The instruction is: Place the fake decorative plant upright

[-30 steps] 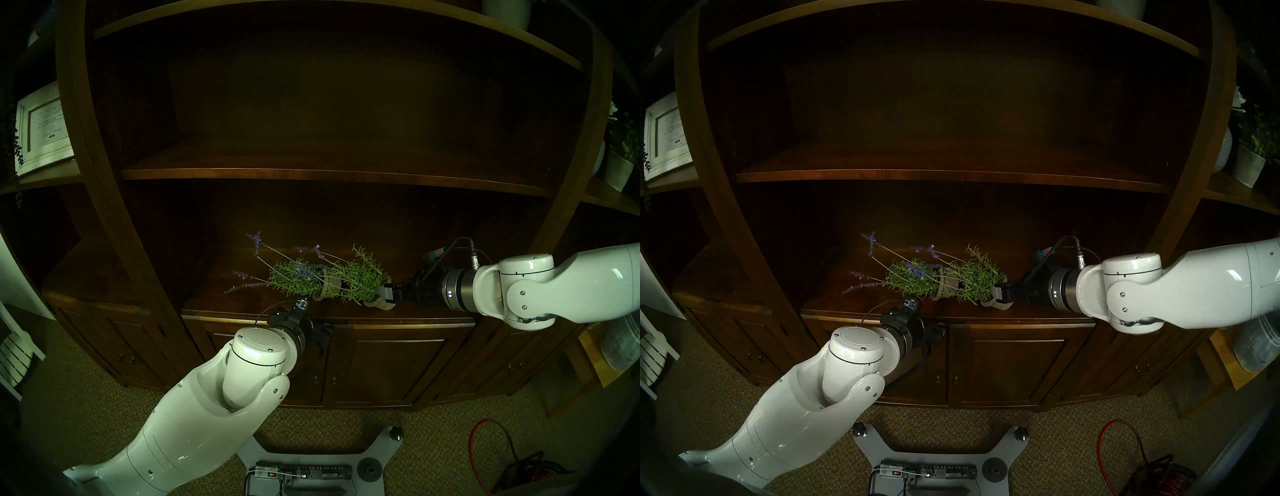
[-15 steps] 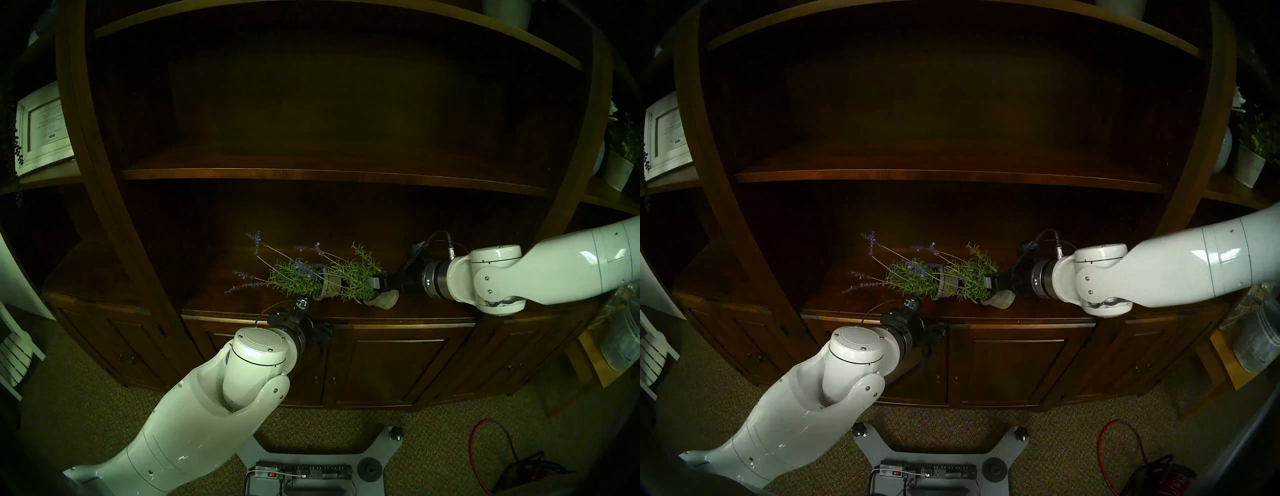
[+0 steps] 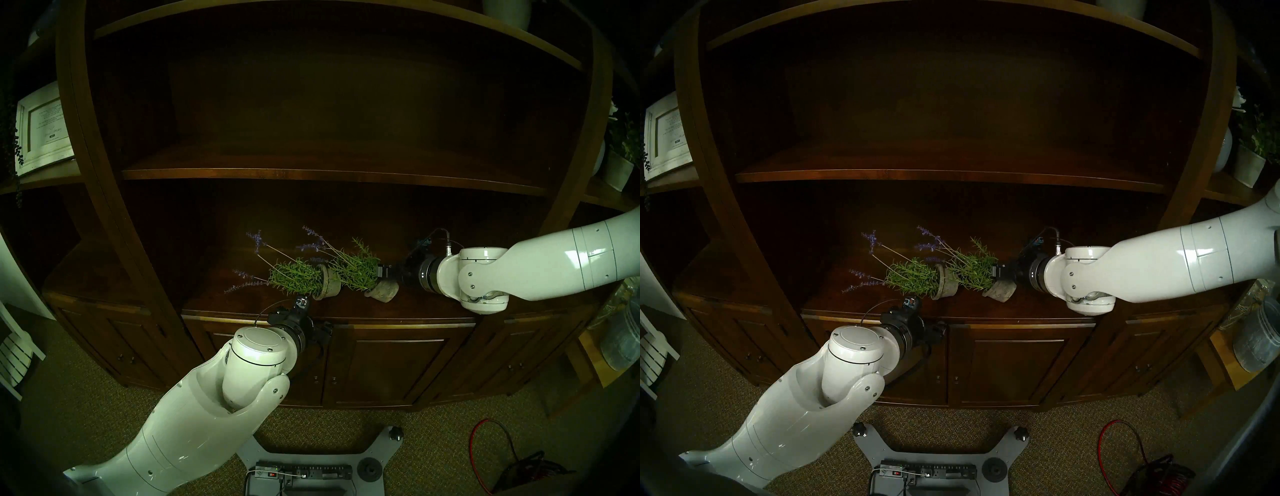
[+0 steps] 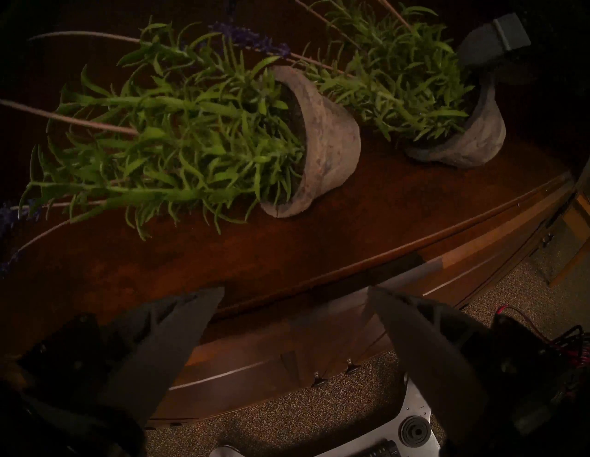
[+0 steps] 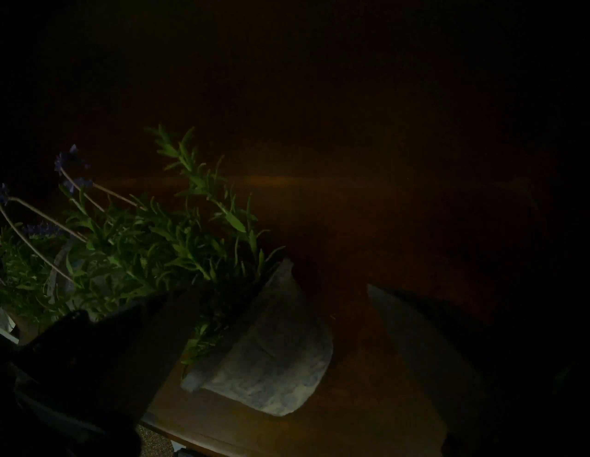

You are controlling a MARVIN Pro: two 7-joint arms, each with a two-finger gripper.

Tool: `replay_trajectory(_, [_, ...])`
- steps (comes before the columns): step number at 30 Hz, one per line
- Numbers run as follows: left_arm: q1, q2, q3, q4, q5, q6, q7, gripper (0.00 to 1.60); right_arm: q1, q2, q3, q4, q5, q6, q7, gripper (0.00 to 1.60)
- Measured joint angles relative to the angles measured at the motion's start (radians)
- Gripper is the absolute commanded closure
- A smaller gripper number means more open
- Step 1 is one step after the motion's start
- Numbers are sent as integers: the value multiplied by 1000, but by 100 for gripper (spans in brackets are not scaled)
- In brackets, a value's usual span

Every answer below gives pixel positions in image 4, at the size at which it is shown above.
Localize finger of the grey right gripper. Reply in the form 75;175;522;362
456;13;531;70

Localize fake lavender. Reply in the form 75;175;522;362
210;0;507;169
0;21;362;277

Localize dark wooden shelf cabinet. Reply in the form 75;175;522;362
0;0;590;429

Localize black round rubber cap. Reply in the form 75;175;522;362
399;415;432;448

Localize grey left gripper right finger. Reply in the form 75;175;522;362
368;286;491;444

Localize grey metal robot base plate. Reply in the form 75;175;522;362
217;373;443;457

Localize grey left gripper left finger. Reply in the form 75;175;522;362
99;286;225;427

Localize red cable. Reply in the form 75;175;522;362
496;305;590;369

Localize light wooden side table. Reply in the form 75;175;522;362
549;191;590;288

